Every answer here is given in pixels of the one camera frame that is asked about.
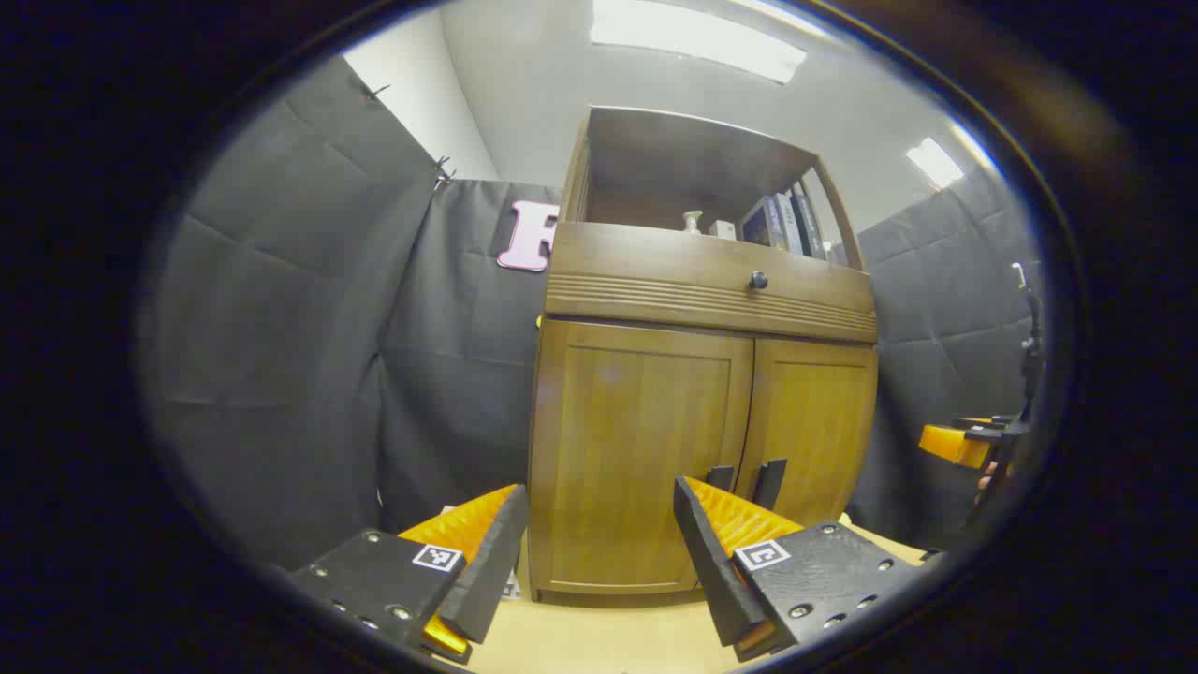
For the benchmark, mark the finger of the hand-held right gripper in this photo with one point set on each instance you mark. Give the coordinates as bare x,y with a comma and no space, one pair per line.
950,444

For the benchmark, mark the wooden double-door shoe cabinet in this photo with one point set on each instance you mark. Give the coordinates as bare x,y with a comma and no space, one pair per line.
655,159

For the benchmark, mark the small white box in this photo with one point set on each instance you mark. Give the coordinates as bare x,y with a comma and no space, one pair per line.
722,230

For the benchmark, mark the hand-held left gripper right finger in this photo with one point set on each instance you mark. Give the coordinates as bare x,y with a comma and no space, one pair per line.
707,562

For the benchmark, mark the black backdrop cloth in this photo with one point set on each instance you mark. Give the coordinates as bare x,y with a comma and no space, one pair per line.
281,328

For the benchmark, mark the wooden cabinet door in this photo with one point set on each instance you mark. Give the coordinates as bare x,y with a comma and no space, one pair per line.
814,421
627,440

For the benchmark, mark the small white bottle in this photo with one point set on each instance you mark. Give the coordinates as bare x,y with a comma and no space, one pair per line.
692,222

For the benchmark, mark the small ceiling light panel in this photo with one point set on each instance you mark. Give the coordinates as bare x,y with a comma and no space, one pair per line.
936,164

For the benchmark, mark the light grey-blue book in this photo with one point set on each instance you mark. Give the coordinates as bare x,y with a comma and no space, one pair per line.
791,225

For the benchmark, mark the dark slim book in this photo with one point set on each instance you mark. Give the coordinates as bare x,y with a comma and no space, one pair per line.
810,229

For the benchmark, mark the wooden cabinet drawer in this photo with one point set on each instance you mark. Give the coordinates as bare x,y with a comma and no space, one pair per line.
655,262

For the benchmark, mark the dark blue book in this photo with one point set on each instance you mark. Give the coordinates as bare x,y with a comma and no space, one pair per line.
758,225

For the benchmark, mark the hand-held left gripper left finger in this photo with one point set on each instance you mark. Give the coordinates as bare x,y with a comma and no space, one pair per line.
496,562

